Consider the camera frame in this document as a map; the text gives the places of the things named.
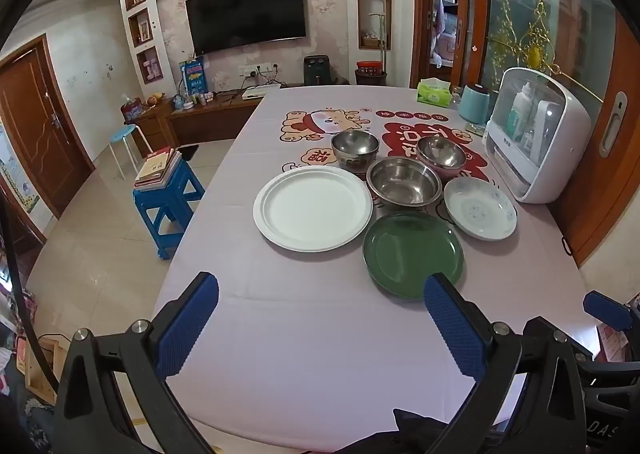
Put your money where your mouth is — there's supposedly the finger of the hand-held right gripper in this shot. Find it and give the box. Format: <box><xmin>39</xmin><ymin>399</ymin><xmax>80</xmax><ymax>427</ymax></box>
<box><xmin>582</xmin><ymin>290</ymin><xmax>640</xmax><ymax>335</ymax></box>

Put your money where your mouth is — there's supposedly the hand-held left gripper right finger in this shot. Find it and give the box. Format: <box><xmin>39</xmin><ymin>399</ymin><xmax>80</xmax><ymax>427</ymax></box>
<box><xmin>422</xmin><ymin>273</ymin><xmax>588</xmax><ymax>454</ymax></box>

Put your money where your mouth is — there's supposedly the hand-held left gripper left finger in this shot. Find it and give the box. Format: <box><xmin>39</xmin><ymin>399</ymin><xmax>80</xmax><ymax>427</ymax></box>
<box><xmin>52</xmin><ymin>272</ymin><xmax>221</xmax><ymax>454</ymax></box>

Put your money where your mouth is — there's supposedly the green plate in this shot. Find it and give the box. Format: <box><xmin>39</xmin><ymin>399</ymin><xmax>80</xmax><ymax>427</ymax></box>
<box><xmin>362</xmin><ymin>212</ymin><xmax>465</xmax><ymax>300</ymax></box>

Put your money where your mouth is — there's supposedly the blue patterned white dish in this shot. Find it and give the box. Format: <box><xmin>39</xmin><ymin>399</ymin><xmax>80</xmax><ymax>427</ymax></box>
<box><xmin>443</xmin><ymin>177</ymin><xmax>518</xmax><ymax>241</ymax></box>

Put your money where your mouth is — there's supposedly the large steel bowl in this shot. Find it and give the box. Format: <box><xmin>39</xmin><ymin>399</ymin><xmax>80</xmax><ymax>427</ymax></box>
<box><xmin>366</xmin><ymin>156</ymin><xmax>444</xmax><ymax>209</ymax></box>

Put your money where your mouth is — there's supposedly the white plate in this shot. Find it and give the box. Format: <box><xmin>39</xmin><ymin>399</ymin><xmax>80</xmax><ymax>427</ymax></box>
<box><xmin>253</xmin><ymin>166</ymin><xmax>374</xmax><ymax>253</ymax></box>

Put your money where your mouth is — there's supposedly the wooden framed glass sliding door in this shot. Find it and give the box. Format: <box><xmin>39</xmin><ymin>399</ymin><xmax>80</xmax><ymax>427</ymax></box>
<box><xmin>412</xmin><ymin>0</ymin><xmax>640</xmax><ymax>267</ymax></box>

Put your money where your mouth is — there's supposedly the blue plastic stool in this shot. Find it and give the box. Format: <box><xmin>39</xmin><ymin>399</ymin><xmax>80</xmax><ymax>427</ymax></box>
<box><xmin>132</xmin><ymin>160</ymin><xmax>206</xmax><ymax>260</ymax></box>

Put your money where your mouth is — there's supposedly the white lidded storage cabinet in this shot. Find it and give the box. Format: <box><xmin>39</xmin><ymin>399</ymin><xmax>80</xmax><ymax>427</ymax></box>
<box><xmin>484</xmin><ymin>67</ymin><xmax>593</xmax><ymax>205</ymax></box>

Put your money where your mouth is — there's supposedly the wooden crate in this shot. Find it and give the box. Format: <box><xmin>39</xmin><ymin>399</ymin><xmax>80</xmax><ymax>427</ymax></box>
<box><xmin>25</xmin><ymin>334</ymin><xmax>66</xmax><ymax>405</ymax></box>

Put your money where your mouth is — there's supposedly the stack of books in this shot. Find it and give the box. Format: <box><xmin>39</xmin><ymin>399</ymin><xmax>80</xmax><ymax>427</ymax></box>
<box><xmin>134</xmin><ymin>147</ymin><xmax>183</xmax><ymax>191</ymax></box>

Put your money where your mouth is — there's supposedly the pink sided steel bowl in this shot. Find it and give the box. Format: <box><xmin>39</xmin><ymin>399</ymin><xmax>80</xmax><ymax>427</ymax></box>
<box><xmin>416</xmin><ymin>135</ymin><xmax>468</xmax><ymax>180</ymax></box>

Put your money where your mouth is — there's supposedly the round light blue stool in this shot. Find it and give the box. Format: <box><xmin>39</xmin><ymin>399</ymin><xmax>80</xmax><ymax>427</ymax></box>
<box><xmin>109</xmin><ymin>124</ymin><xmax>153</xmax><ymax>180</ymax></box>

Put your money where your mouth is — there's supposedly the wooden television cabinet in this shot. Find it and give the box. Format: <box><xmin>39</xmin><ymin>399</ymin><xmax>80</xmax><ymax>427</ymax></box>
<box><xmin>122</xmin><ymin>91</ymin><xmax>266</xmax><ymax>157</ymax></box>

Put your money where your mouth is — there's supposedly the small steel bowl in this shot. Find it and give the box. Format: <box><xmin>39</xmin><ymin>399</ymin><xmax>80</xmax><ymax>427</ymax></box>
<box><xmin>330</xmin><ymin>130</ymin><xmax>380</xmax><ymax>171</ymax></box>

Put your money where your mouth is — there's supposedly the teal label bottle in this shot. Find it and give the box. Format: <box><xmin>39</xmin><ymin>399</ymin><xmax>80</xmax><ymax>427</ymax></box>
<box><xmin>506</xmin><ymin>82</ymin><xmax>533</xmax><ymax>142</ymax></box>

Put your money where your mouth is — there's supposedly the red tissue box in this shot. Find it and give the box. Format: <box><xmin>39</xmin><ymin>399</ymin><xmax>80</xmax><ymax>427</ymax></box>
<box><xmin>120</xmin><ymin>95</ymin><xmax>146</xmax><ymax>122</ymax></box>

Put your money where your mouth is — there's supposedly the light blue kettle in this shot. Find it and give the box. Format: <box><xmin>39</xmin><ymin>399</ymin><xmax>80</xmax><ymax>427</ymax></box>
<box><xmin>458</xmin><ymin>84</ymin><xmax>492</xmax><ymax>125</ymax></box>

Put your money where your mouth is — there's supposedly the green tissue box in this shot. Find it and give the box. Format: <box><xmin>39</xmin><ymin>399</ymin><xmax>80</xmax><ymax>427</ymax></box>
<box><xmin>416</xmin><ymin>77</ymin><xmax>452</xmax><ymax>108</ymax></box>

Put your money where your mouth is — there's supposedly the brown wooden door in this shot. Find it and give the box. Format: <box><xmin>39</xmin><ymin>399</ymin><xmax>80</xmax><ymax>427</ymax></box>
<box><xmin>0</xmin><ymin>46</ymin><xmax>96</xmax><ymax>220</ymax></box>

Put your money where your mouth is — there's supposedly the white set-top box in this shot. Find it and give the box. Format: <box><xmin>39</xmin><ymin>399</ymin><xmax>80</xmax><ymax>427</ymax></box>
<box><xmin>242</xmin><ymin>85</ymin><xmax>281</xmax><ymax>101</ymax></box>

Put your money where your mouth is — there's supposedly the blue printed box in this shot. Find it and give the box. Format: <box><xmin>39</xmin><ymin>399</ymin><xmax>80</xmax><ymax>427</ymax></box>
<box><xmin>179</xmin><ymin>57</ymin><xmax>208</xmax><ymax>97</ymax></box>

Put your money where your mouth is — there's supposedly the dark round container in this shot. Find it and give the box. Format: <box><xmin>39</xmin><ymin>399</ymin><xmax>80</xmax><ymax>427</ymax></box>
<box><xmin>356</xmin><ymin>61</ymin><xmax>388</xmax><ymax>86</ymax></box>

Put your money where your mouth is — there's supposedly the black air fryer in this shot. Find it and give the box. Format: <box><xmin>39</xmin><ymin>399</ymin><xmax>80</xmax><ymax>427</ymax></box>
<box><xmin>303</xmin><ymin>55</ymin><xmax>332</xmax><ymax>86</ymax></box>

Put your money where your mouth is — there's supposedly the black television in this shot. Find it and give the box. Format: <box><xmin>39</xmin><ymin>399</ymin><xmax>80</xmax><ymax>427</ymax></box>
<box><xmin>185</xmin><ymin>0</ymin><xmax>307</xmax><ymax>56</ymax></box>

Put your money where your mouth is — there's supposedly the black cable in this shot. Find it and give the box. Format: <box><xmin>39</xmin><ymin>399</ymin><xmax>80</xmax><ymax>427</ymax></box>
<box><xmin>0</xmin><ymin>194</ymin><xmax>56</xmax><ymax>395</ymax></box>

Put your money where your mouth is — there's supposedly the colourful wall chart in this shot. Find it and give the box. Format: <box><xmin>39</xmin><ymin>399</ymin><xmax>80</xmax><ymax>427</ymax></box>
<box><xmin>0</xmin><ymin>119</ymin><xmax>41</xmax><ymax>215</ymax></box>

